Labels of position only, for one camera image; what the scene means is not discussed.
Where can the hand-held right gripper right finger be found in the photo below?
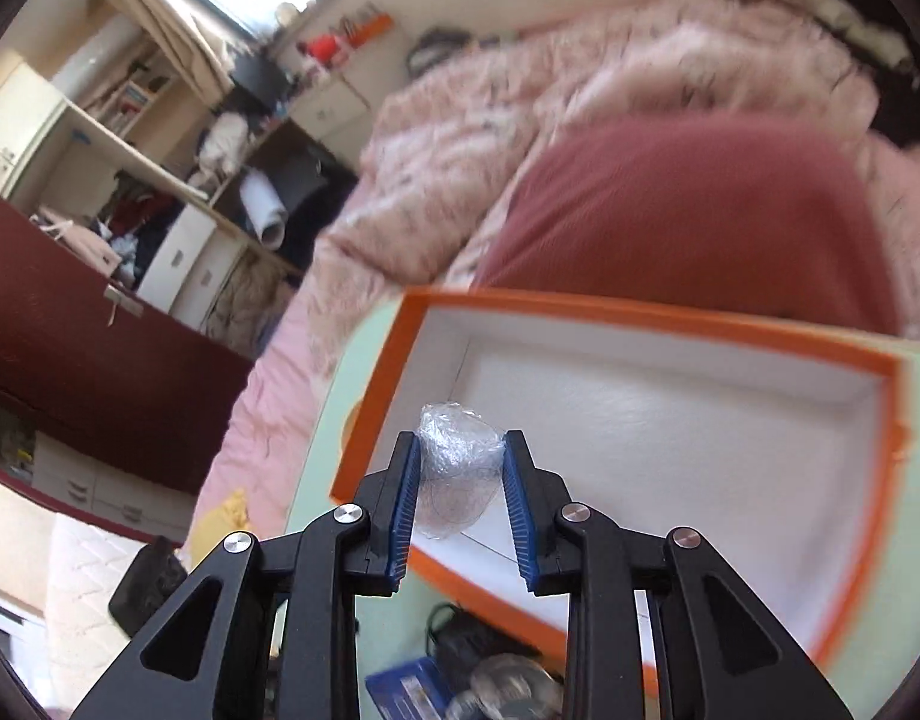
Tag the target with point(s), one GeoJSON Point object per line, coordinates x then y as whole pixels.
{"type": "Point", "coordinates": [518, 510]}

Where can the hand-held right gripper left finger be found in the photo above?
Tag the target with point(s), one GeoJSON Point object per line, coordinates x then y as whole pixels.
{"type": "Point", "coordinates": [403, 510]}

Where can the silver foil ball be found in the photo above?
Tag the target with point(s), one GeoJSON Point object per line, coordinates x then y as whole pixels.
{"type": "Point", "coordinates": [460, 465]}

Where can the orange cardboard box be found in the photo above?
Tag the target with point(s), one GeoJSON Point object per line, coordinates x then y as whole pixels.
{"type": "Point", "coordinates": [655, 427]}

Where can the pink bed sheet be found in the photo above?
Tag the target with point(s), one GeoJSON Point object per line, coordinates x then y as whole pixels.
{"type": "Point", "coordinates": [265, 427]}

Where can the clear tape roll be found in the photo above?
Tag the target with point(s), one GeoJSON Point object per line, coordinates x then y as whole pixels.
{"type": "Point", "coordinates": [512, 682]}

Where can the blue packet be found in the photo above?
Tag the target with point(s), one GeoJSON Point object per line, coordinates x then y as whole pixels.
{"type": "Point", "coordinates": [407, 690]}

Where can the yellow cloth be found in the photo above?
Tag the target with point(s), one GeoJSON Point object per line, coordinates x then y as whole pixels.
{"type": "Point", "coordinates": [223, 525]}

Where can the black bag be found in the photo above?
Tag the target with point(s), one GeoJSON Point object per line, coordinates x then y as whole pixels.
{"type": "Point", "coordinates": [148, 589]}

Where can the white paper roll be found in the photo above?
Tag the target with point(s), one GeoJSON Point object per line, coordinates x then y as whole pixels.
{"type": "Point", "coordinates": [265, 210]}

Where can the white drawer cabinet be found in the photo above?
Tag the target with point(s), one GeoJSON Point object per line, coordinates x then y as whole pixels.
{"type": "Point", "coordinates": [182, 262]}

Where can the dusty red pillow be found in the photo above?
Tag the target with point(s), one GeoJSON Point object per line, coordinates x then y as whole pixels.
{"type": "Point", "coordinates": [692, 225]}

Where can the pink floral quilt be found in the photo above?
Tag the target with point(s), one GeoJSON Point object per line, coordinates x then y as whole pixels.
{"type": "Point", "coordinates": [467, 142]}

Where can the dark brown wooden door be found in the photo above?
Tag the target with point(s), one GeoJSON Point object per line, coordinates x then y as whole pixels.
{"type": "Point", "coordinates": [69, 330]}

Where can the white nightstand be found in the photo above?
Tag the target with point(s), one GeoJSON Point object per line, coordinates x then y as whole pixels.
{"type": "Point", "coordinates": [328, 112]}

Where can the black monitor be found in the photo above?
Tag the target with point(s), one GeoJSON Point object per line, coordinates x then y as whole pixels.
{"type": "Point", "coordinates": [261, 79]}

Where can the grey item on bed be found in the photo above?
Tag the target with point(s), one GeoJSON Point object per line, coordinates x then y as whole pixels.
{"type": "Point", "coordinates": [437, 49]}

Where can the red container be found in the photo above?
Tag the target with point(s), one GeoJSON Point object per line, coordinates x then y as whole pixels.
{"type": "Point", "coordinates": [326, 49]}

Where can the small orange box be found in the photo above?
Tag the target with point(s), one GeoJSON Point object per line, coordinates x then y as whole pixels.
{"type": "Point", "coordinates": [370, 28]}

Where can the white shelf unit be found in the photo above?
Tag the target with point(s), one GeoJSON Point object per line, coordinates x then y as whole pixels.
{"type": "Point", "coordinates": [92, 126]}

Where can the beige curtain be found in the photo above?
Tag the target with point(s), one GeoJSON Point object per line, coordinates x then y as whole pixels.
{"type": "Point", "coordinates": [167, 22]}

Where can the black clothes pile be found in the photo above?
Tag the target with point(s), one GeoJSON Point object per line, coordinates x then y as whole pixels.
{"type": "Point", "coordinates": [895, 112]}

